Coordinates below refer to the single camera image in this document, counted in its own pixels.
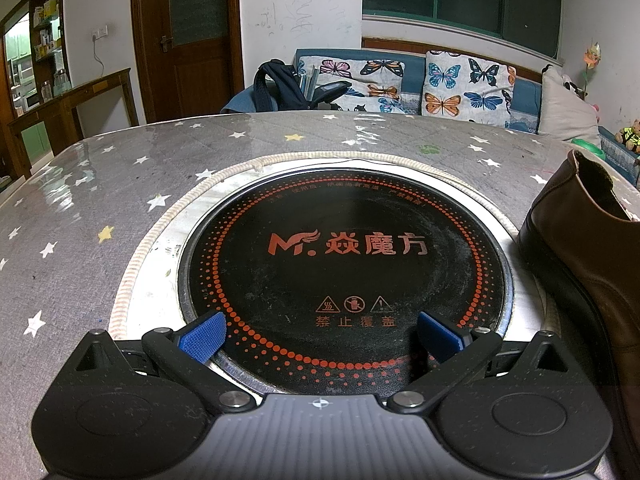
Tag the wooden console table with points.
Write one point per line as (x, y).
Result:
(76, 106)

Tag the black round induction hob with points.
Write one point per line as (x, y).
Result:
(350, 200)

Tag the panda plush toy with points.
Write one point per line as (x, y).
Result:
(571, 85)

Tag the beige pillow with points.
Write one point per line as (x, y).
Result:
(566, 111)

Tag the glass jar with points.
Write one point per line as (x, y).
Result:
(61, 81)
(45, 92)

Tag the teddy bear with yellow vest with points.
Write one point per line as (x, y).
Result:
(632, 133)

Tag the blue sofa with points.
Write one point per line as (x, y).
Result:
(414, 72)

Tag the brown leather shoe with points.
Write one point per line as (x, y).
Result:
(565, 225)

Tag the black plastic object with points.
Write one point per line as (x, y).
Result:
(329, 91)

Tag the butterfly print cushion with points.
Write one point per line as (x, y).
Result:
(467, 89)
(361, 84)

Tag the orange paper flower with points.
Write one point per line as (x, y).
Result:
(592, 55)

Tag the brown wooden door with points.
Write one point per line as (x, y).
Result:
(192, 75)

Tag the dark navy backpack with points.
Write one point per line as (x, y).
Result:
(275, 86)

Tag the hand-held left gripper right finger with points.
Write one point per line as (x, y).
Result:
(440, 332)

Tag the grey star-print tablecloth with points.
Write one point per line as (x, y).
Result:
(100, 185)

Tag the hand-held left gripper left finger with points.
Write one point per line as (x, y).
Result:
(202, 335)

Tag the blue cloth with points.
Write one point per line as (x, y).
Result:
(239, 103)

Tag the white wall socket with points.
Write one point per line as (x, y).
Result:
(99, 35)

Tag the wooden display shelf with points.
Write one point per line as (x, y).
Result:
(48, 10)

